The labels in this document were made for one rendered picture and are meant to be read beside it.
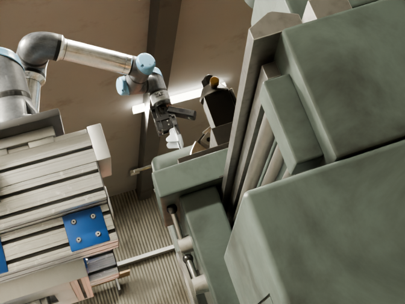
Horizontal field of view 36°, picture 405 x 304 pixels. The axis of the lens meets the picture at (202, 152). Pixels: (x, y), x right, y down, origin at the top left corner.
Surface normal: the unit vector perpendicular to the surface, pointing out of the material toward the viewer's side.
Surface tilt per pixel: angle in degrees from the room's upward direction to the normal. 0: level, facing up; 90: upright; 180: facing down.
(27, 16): 180
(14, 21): 180
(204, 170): 90
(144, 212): 90
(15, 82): 90
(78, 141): 90
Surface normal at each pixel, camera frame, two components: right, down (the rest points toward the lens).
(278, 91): 0.02, -0.32
